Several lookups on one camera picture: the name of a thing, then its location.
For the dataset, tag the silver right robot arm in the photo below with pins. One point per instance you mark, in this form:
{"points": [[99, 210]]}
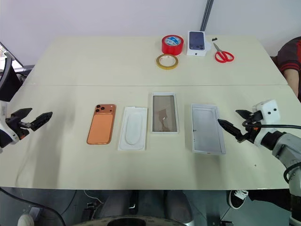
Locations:
{"points": [[289, 147]]}

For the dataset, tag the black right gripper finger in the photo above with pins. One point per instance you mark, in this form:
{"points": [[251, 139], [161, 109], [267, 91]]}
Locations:
{"points": [[230, 128], [245, 114]]}

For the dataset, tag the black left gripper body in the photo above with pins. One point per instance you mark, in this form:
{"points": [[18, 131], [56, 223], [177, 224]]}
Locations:
{"points": [[17, 126]]}

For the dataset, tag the yellow tape roll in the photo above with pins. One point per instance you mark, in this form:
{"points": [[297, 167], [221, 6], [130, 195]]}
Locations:
{"points": [[162, 65]]}

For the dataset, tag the person in dark red sweater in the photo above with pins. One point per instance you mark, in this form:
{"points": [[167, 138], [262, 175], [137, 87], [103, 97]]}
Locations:
{"points": [[290, 58]]}

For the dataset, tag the red tape roll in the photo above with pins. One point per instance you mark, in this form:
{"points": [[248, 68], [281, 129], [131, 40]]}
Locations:
{"points": [[168, 48]]}

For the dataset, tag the white phone box lid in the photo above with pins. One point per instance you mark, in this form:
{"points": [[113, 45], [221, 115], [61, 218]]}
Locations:
{"points": [[207, 130]]}

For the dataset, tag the black and white sneaker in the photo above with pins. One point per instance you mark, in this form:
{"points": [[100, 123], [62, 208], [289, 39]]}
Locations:
{"points": [[236, 200]]}

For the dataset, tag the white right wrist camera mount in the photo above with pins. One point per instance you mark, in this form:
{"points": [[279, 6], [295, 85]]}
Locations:
{"points": [[270, 107]]}

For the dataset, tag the orange smartphone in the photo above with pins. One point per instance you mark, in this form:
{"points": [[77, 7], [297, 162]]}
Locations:
{"points": [[101, 127]]}

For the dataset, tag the grey metal pole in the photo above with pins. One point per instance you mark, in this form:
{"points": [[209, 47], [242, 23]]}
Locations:
{"points": [[205, 14]]}

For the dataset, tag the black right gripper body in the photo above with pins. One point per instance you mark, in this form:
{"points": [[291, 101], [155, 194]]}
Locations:
{"points": [[255, 122]]}

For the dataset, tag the phone box with purple print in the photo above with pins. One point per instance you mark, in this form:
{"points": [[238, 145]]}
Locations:
{"points": [[197, 41]]}

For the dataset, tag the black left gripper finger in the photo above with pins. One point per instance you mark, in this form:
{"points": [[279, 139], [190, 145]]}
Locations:
{"points": [[42, 120], [22, 113]]}

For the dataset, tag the white round knob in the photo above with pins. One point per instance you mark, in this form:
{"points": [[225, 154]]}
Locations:
{"points": [[25, 220]]}

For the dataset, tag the black and white chair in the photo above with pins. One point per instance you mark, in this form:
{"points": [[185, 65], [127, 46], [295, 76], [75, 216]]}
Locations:
{"points": [[10, 82]]}

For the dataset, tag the white plastic tray insert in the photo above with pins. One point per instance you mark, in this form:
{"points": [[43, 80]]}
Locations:
{"points": [[133, 131]]}

